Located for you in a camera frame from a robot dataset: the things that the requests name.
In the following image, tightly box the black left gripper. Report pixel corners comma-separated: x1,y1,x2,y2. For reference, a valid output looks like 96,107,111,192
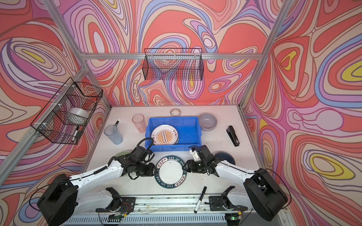
134,162,160,177

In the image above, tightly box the green ceramic bowl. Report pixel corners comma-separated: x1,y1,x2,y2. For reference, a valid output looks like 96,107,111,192
115,151,131,157

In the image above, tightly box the dark blue ceramic bowl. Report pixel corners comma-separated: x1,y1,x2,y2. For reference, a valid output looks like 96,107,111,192
214,152,236,165

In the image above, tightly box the white plate green lettered rim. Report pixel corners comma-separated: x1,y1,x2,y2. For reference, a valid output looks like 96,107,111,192
154,155,187,189

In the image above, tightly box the white plate orange sunburst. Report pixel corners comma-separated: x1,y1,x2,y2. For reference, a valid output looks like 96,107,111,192
151,124,179,146

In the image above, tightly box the grey purple bowl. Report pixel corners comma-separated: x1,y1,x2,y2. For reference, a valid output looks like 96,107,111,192
198,113,217,131

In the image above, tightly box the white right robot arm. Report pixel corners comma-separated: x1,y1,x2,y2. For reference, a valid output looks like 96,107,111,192
183,145,288,221

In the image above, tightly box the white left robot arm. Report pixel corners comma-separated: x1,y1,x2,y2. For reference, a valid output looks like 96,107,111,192
37,146,156,226

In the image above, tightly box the blue plastic bin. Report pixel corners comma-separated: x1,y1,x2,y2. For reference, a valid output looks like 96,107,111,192
145,117,202,152

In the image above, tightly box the black stapler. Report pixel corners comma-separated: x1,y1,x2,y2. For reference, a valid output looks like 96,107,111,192
226,125,240,147

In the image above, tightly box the clear grey plastic cup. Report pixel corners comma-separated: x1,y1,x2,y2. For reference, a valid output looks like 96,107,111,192
104,125,123,145

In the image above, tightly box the pink translucent cup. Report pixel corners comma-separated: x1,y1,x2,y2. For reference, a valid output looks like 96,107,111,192
132,114,146,133

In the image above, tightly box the marker in left basket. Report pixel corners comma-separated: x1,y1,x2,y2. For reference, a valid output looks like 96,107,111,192
72,126,79,142

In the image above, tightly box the white tape roll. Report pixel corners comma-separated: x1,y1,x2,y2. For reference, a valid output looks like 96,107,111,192
66,107,89,126

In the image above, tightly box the black marker on rail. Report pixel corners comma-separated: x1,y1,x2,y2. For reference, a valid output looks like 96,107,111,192
194,186,207,214

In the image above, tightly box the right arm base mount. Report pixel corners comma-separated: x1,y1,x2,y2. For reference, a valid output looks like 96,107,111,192
205,186,248,212

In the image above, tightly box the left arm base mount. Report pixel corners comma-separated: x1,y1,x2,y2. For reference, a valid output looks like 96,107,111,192
96,187,136,214

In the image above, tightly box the black wire basket left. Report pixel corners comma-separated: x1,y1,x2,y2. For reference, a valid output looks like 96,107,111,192
31,78,103,145

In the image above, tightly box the black wire basket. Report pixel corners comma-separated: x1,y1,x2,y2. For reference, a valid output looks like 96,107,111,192
31,78,103,145
142,48,204,81

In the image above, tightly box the black wire basket back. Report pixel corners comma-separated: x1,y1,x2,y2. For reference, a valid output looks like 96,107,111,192
142,48,204,81

